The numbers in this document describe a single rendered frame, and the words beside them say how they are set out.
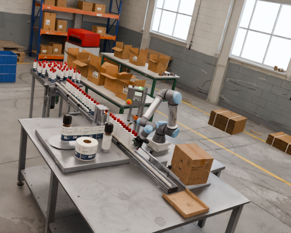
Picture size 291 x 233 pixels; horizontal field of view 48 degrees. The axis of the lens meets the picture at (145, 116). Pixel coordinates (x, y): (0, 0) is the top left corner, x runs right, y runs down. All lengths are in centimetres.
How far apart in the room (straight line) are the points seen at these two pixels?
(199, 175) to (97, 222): 109
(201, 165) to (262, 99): 567
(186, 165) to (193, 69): 692
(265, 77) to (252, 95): 55
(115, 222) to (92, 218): 16
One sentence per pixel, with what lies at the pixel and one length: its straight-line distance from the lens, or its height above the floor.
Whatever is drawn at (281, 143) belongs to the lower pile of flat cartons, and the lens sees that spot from 716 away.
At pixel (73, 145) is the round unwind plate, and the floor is 89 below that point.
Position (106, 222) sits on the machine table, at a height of 83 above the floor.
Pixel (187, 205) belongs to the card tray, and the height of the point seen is 83.
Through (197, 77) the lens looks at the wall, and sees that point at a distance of 964.
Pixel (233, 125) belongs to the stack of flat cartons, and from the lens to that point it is 710.
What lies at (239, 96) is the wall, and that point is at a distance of 884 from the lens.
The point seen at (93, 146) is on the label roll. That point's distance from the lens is 298.
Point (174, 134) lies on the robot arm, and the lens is 343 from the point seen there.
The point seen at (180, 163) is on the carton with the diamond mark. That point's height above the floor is 100.
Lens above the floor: 235
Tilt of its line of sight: 20 degrees down
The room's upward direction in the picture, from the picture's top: 12 degrees clockwise
